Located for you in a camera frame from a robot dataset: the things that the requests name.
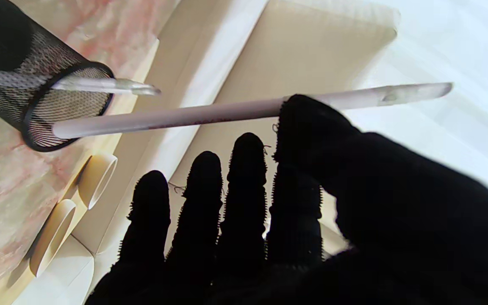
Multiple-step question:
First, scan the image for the flat wooden tray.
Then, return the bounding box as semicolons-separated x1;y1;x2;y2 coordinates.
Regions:
29;199;77;278

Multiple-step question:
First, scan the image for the beige sofa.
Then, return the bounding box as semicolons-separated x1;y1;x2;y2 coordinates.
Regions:
70;0;401;259

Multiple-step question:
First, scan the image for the wooden bowl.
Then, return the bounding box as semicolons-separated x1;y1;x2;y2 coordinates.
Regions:
78;152;118;210

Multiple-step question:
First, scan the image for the sheer white curtain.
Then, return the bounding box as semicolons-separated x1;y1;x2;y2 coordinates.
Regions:
346;0;488;195

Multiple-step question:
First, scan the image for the wooden coffee table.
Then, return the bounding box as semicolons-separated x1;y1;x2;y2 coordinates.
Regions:
0;140;119;305

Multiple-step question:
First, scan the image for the black mesh brush holder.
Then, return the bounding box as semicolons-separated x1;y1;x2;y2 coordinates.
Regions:
0;0;115;152

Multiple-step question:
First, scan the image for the white straw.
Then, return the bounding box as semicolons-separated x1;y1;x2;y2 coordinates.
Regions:
0;70;162;96
53;83;453;139

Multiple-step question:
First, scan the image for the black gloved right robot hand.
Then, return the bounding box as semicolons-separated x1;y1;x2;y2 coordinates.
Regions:
85;94;488;305

